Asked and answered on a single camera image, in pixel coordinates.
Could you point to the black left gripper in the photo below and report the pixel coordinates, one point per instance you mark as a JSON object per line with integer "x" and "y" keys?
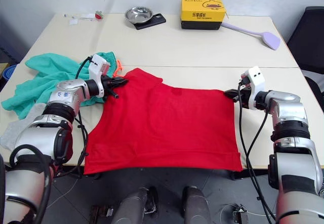
{"x": 107, "y": 82}

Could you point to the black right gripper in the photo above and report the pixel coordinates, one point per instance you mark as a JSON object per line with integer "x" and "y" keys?
{"x": 245, "y": 96}

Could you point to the red t-shirt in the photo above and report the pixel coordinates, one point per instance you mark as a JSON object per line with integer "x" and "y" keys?
{"x": 162, "y": 130}

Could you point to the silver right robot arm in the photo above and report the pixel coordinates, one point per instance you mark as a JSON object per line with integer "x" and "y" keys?
{"x": 293, "y": 145}

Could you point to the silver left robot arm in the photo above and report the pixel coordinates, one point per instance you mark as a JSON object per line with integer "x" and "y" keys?
{"x": 43, "y": 133}

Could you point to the lilac plastic spatula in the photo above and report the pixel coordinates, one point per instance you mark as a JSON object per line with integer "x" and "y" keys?
{"x": 268, "y": 40}

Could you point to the small red green strawberry toy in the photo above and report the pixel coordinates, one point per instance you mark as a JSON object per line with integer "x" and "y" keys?
{"x": 99, "y": 15}

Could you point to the black phone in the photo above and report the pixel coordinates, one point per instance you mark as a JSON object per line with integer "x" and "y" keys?
{"x": 154, "y": 21}

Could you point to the steel bowl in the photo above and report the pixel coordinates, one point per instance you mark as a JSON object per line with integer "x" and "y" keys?
{"x": 138, "y": 14}

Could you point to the white paper scrap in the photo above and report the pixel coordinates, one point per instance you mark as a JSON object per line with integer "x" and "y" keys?
{"x": 73, "y": 22}

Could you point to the grey sock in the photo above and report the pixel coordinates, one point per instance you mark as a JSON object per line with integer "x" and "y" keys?
{"x": 11, "y": 135}
{"x": 35, "y": 110}

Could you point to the yellow duck print box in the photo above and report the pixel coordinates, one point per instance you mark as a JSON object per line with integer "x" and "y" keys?
{"x": 202, "y": 12}

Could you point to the black office chair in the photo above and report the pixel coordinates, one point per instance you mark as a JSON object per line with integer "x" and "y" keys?
{"x": 307, "y": 44}

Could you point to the blue round object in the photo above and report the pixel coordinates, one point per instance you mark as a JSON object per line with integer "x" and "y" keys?
{"x": 9, "y": 72}

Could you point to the dark rounded robot leg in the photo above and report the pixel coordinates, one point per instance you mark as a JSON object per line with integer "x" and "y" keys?
{"x": 134, "y": 206}
{"x": 196, "y": 206}

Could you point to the black box on floor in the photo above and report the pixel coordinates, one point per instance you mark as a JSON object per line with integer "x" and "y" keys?
{"x": 240, "y": 215}

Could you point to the black device on floor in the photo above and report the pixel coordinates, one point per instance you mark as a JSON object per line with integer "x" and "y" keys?
{"x": 101, "y": 215}

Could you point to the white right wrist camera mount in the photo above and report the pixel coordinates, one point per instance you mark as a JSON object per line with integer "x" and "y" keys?
{"x": 255, "y": 82}

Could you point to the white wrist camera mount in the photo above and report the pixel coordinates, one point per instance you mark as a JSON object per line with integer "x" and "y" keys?
{"x": 255, "y": 82}
{"x": 97, "y": 66}

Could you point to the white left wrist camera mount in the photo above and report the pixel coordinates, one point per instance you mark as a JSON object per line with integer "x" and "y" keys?
{"x": 97, "y": 66}

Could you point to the black table bracket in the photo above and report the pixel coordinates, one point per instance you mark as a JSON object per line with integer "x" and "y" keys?
{"x": 238, "y": 175}

